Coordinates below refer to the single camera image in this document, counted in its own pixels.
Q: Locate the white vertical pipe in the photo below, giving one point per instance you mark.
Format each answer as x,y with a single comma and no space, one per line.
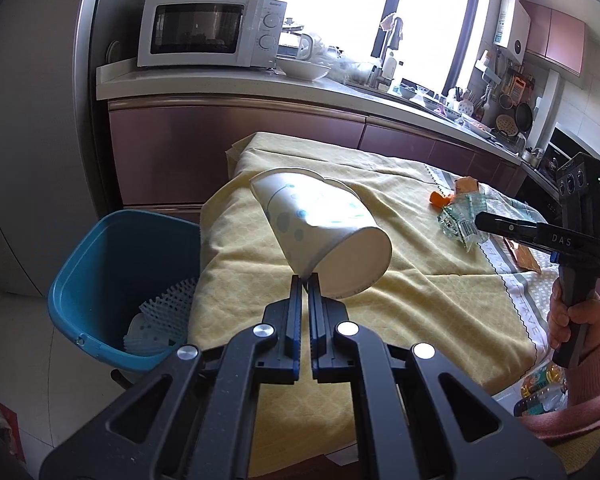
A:
545,105

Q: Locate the glass electric kettle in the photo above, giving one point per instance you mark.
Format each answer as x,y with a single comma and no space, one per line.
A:
297,42

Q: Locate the white dotted paper cup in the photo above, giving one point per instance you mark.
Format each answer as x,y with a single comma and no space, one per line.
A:
320,225

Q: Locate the brown kitchen base cabinet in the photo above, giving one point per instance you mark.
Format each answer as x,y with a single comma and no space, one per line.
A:
180,150

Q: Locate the clear plastic bags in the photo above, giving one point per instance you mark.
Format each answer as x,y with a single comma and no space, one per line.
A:
345,62

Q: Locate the brown paper scrap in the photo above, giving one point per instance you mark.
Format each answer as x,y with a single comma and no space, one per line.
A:
522,256

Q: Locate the white water heater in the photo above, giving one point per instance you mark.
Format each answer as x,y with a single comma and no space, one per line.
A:
511,27

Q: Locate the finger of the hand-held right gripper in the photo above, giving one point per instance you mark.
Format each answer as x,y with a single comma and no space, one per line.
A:
505,227

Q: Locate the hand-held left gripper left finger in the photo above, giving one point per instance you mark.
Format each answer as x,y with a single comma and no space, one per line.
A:
296,320

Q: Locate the orange grater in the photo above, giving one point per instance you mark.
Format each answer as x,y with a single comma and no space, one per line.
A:
517,87

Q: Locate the white plate with food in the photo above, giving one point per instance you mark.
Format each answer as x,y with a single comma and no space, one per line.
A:
476,125

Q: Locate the red printed bag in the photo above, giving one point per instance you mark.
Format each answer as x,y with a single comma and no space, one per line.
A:
2,425

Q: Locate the yellow oil bottle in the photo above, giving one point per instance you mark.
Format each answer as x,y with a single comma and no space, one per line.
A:
545,377

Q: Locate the white microwave oven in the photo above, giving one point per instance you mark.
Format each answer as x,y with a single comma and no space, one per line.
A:
200,30

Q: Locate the hanging black frying pan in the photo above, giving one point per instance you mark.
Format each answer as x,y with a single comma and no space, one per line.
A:
524,116

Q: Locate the dark framed window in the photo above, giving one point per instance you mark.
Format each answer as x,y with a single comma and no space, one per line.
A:
340,5

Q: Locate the brown shiny snack packet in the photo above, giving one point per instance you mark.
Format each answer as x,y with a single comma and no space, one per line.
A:
466,186

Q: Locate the clear plastic bottle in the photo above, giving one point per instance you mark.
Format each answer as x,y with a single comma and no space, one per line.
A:
540,402

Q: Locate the black built-in oven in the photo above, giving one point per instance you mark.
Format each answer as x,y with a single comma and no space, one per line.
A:
555,145

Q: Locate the clear green printed plastic wrapper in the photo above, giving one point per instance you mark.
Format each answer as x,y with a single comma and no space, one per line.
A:
460,220

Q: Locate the curved orange peel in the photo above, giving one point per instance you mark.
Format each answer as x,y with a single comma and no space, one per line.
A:
439,199

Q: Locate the pink wall cabinet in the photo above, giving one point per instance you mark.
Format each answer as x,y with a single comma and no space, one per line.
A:
557,35

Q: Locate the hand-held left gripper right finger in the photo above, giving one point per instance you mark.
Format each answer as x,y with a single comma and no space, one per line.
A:
316,320

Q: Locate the white utensil holder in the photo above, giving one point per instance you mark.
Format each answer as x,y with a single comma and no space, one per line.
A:
462,104

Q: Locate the yellow and grey printed tablecloth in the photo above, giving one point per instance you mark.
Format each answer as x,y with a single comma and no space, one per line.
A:
430,300

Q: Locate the large white bowl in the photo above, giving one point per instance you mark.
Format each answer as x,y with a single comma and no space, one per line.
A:
304,70

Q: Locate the grey round plate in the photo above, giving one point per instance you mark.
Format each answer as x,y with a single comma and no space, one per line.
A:
114,51

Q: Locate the person's right hand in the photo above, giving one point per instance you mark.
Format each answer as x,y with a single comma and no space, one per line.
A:
592,312

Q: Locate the small dark bowl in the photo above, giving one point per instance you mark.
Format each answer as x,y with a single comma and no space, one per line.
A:
407,91

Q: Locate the blue plastic bin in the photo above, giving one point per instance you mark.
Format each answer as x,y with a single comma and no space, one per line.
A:
110,260

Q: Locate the small steel pot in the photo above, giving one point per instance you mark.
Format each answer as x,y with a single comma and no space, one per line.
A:
532,156

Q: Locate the grey refrigerator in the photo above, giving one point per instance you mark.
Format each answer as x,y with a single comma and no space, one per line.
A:
40,160

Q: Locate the white soap bottle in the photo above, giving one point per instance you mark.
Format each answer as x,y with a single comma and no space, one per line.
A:
390,65

